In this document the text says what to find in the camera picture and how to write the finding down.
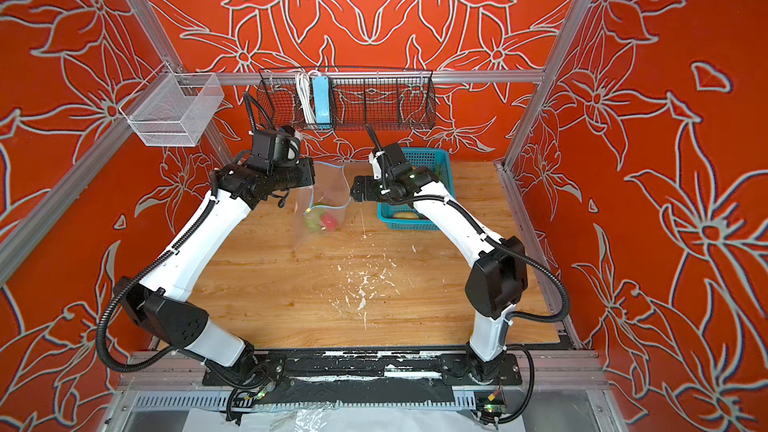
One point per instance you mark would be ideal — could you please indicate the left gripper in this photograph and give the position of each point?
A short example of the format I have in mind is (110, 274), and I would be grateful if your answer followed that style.
(308, 168)

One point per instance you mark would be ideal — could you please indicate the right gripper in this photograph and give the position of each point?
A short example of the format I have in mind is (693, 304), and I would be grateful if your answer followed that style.
(368, 192)

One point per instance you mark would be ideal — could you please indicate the green cabbage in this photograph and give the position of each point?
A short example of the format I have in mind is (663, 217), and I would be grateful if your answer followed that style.
(313, 220)

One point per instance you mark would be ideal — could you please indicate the clear zip top bag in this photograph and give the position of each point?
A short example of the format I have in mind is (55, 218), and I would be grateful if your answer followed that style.
(330, 193)

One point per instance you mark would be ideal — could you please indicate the red fruit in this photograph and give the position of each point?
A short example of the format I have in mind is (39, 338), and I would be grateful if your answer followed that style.
(329, 222)

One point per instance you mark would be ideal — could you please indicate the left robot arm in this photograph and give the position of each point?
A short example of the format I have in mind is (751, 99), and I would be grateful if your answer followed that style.
(157, 298)

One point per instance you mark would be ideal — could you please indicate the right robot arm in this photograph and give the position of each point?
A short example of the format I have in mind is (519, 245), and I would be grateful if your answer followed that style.
(498, 267)

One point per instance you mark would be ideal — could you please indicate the yellow potato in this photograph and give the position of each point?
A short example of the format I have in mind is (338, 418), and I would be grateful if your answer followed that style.
(406, 215)

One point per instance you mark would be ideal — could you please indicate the turquoise plastic basket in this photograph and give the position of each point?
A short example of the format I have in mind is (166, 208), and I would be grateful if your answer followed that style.
(438, 161)

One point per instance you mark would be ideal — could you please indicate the light blue box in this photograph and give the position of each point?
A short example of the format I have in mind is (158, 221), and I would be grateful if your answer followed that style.
(321, 94)

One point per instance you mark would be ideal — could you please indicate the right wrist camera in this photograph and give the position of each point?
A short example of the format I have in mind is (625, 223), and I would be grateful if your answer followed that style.
(389, 162)

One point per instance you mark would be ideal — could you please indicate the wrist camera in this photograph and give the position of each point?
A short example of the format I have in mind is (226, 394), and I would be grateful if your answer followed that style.
(389, 162)
(272, 149)

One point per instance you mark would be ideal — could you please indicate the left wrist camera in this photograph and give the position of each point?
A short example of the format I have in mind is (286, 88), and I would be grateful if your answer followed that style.
(272, 149)

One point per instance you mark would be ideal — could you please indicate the black wire wall basket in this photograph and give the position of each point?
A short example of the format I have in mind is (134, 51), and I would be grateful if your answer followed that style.
(361, 97)

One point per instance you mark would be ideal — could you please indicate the clear wire wall basket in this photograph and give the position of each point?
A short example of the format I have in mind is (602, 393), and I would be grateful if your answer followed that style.
(174, 110)

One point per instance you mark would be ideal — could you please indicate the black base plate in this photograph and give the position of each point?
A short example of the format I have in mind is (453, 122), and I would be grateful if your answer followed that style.
(451, 366)

